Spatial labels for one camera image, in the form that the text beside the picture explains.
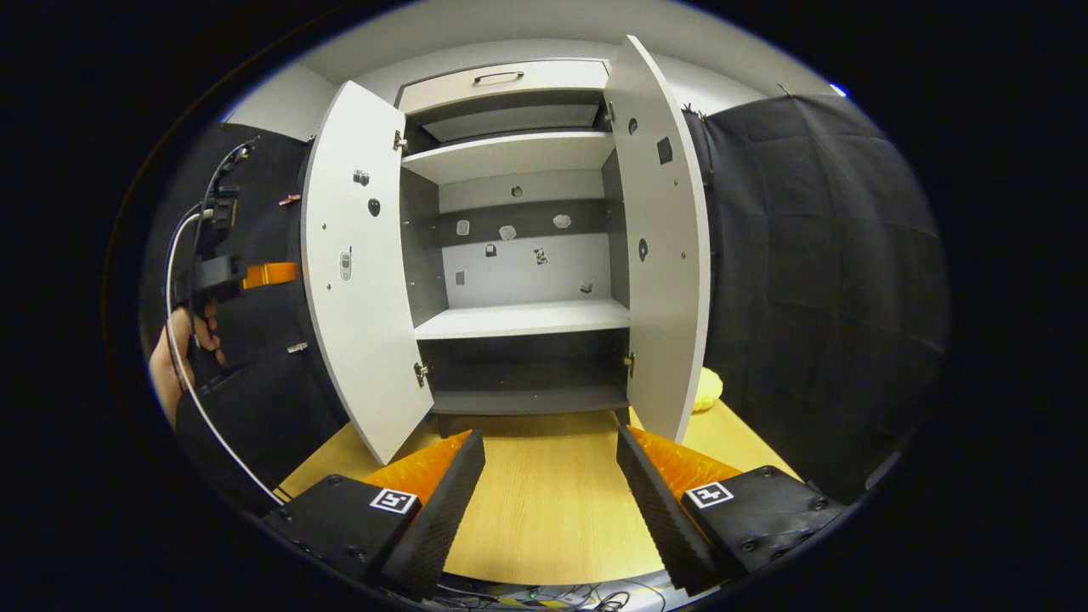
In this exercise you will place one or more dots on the camera sticker shoe cabinet door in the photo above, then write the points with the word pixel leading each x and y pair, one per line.
pixel 365 340

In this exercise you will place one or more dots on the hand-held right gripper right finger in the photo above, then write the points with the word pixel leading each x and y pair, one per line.
pixel 659 514

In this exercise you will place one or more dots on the headphone sticker shoe cabinet door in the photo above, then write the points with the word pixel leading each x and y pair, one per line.
pixel 663 297

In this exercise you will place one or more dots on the black backdrop cloth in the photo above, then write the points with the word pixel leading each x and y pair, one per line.
pixel 807 255

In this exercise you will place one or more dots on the white cabinet shelf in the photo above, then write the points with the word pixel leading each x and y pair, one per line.
pixel 527 319
pixel 510 153

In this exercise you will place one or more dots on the small ceiling light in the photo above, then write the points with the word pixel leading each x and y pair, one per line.
pixel 839 89

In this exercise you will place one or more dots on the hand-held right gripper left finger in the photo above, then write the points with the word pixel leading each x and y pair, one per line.
pixel 438 527

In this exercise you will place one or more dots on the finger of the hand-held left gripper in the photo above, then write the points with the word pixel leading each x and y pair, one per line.
pixel 270 275

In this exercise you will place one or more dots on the brass cabinet hinge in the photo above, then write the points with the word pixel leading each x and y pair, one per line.
pixel 610 111
pixel 421 372
pixel 399 141
pixel 629 365

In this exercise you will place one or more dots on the yellow round object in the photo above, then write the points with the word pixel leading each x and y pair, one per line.
pixel 707 391

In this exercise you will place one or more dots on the beige double-door shoe cabinet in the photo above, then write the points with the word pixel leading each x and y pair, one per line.
pixel 527 272

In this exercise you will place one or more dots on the beige cabinet drawer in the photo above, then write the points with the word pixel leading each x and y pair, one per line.
pixel 442 89

